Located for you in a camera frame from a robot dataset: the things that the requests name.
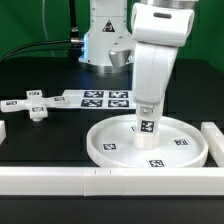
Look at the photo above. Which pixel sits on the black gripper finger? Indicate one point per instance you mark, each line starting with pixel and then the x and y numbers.
pixel 146 110

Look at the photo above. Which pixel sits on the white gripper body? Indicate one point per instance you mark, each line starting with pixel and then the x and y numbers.
pixel 152 69

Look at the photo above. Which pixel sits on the white round table top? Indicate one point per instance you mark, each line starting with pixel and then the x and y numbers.
pixel 110 143

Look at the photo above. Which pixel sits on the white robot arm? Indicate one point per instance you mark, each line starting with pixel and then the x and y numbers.
pixel 157 22

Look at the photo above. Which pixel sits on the white marker sheet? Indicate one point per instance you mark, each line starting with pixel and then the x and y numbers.
pixel 100 99

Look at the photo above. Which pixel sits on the white right fence bar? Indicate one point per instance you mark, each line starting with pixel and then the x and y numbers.
pixel 215 139

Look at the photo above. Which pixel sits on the white fence bar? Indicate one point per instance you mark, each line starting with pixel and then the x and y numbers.
pixel 72 181
pixel 215 139
pixel 2 131

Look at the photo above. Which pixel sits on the white front fence bar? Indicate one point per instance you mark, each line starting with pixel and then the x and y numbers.
pixel 72 181

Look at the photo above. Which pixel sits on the white cross-shaped table base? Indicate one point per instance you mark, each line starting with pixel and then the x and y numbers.
pixel 35 104

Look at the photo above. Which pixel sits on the white left fence bar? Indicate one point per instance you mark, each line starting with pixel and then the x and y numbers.
pixel 2 131

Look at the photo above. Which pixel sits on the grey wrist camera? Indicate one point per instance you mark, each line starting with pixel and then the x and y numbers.
pixel 120 58

